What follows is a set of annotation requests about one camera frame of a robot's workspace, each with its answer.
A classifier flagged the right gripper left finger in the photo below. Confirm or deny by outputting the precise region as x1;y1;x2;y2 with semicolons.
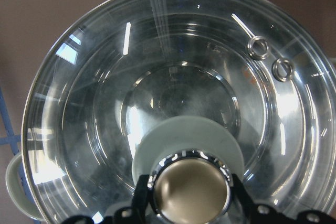
61;174;150;224

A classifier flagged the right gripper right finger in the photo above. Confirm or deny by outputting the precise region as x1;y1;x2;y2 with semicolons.
231;174;335;224

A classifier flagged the glass pot lid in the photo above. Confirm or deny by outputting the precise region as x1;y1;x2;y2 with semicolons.
21;0;336;224

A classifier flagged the pale green electric pot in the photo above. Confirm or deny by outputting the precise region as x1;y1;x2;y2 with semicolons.
5;0;336;222

